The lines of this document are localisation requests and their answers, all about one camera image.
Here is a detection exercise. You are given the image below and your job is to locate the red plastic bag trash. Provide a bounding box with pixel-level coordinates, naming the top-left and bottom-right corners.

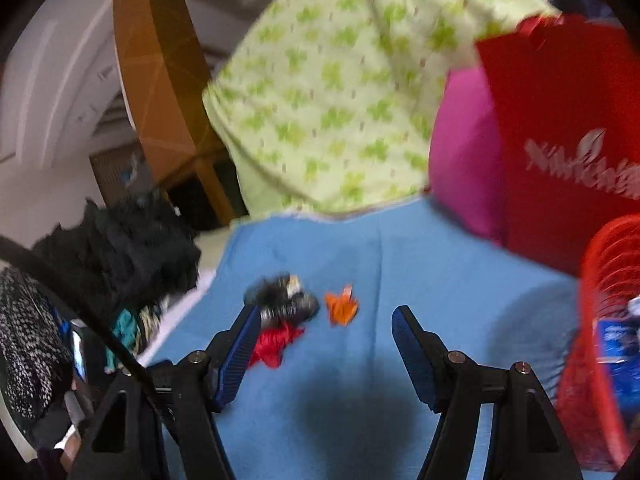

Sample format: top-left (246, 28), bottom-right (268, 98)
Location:
top-left (248, 322), bottom-right (305, 368)

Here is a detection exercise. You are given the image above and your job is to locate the black plastic bag trash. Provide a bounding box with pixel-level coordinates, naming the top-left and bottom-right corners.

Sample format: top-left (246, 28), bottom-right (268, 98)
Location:
top-left (243, 273), bottom-right (320, 330)

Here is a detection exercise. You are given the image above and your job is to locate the small orange wrapper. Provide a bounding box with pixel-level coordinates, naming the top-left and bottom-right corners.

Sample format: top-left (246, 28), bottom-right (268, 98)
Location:
top-left (324, 285), bottom-right (359, 326)

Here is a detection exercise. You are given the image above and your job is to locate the blue white medicine box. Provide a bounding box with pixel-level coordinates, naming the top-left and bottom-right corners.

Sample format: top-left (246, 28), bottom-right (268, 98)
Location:
top-left (594, 318), bottom-right (639, 364)

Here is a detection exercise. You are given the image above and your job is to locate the blue bed blanket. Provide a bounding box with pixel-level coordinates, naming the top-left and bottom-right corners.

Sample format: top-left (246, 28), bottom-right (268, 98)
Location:
top-left (155, 198), bottom-right (578, 479)

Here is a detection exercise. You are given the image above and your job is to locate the teal garment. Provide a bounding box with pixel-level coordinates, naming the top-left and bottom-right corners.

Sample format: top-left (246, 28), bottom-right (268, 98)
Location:
top-left (105, 309), bottom-right (144, 372)

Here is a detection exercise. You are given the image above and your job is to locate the black clothes pile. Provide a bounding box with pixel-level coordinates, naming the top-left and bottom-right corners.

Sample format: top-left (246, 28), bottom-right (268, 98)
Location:
top-left (32, 192), bottom-right (201, 325)

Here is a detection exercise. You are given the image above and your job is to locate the red mesh plastic basket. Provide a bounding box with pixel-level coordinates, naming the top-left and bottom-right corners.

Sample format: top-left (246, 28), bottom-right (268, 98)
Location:
top-left (555, 214), bottom-right (639, 471)

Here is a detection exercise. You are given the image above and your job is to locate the magenta pillow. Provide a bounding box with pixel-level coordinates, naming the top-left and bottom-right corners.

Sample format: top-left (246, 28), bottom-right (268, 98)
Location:
top-left (428, 67), bottom-right (506, 245)

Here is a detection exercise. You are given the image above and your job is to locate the green clover pattern quilt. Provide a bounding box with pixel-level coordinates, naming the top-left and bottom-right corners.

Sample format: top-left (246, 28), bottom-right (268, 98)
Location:
top-left (203, 0), bottom-right (553, 218)

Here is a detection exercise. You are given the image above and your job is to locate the orange wooden column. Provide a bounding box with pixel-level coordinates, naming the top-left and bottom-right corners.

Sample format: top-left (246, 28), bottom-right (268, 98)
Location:
top-left (112, 0), bottom-right (238, 226)

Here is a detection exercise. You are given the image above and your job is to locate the red Nilrich paper bag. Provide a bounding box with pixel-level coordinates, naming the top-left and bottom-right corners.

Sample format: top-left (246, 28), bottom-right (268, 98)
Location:
top-left (476, 15), bottom-right (639, 274)

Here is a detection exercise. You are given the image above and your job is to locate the black cable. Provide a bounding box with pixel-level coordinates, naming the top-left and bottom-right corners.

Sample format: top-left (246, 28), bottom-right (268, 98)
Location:
top-left (0, 234), bottom-right (151, 391)

